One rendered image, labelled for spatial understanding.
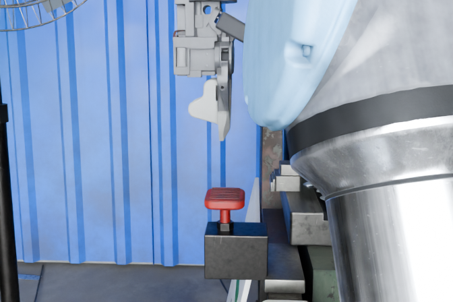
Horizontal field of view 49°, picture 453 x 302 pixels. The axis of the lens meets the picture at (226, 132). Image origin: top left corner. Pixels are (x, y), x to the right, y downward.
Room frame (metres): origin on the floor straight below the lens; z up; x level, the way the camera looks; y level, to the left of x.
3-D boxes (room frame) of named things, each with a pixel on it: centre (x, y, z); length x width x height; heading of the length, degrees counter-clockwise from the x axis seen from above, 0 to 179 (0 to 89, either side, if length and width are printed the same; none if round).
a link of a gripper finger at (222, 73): (0.71, 0.01, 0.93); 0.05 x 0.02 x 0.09; 176
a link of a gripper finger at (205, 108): (0.71, 0.03, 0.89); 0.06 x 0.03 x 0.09; 86
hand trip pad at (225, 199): (0.73, 0.00, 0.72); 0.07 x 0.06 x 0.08; 177
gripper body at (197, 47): (0.73, 0.03, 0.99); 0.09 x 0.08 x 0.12; 86
